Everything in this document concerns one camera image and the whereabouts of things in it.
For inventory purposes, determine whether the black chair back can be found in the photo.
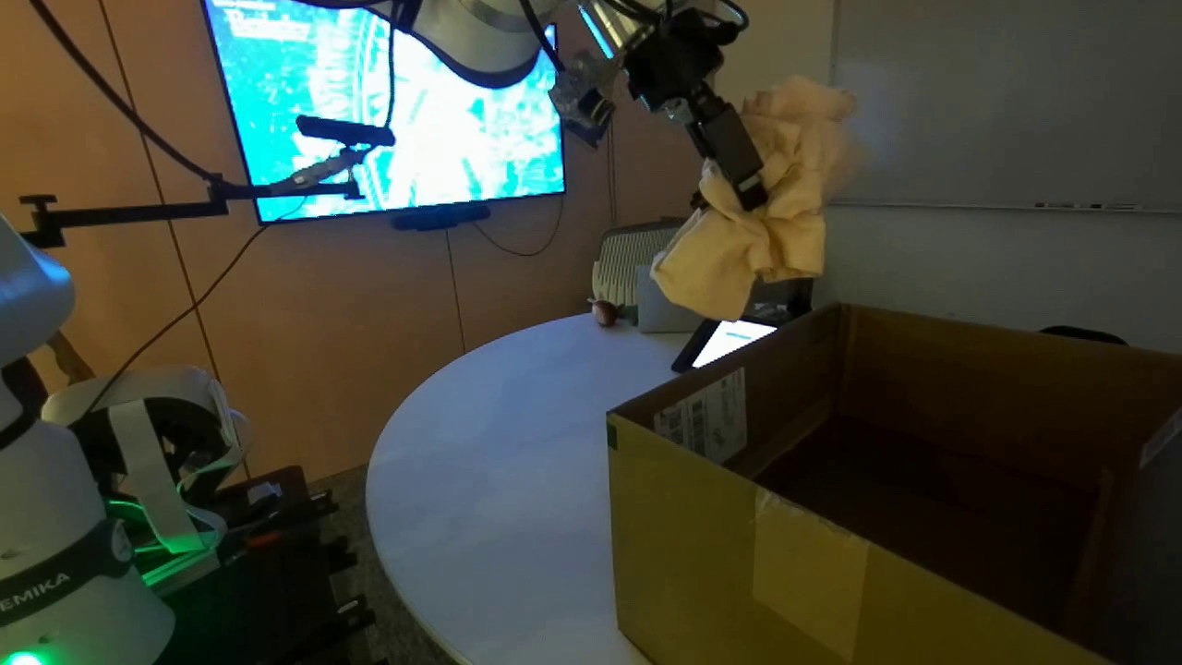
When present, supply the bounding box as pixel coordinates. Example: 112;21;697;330
1035;321;1131;356

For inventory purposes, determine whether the white strap bundle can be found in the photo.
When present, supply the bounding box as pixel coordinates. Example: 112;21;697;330
39;364;250;560

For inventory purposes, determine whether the wall whiteboard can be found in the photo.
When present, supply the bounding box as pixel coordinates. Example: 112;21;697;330
819;0;1182;220

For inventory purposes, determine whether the black tablet with lit screen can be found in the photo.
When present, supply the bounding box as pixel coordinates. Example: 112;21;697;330
672;314;783;372

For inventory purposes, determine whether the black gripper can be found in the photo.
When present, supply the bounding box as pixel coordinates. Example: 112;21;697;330
620;13;775;213

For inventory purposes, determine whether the large wall monitor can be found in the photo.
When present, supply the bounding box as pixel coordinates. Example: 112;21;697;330
199;0;572;229

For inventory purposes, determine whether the peach cloth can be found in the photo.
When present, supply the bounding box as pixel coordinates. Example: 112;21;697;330
646;75;859;326

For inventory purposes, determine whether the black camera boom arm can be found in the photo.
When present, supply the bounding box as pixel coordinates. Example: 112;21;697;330
16;112;400;252

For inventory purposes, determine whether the brown cardboard box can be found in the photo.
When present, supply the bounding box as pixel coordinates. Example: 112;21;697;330
601;298;1182;665

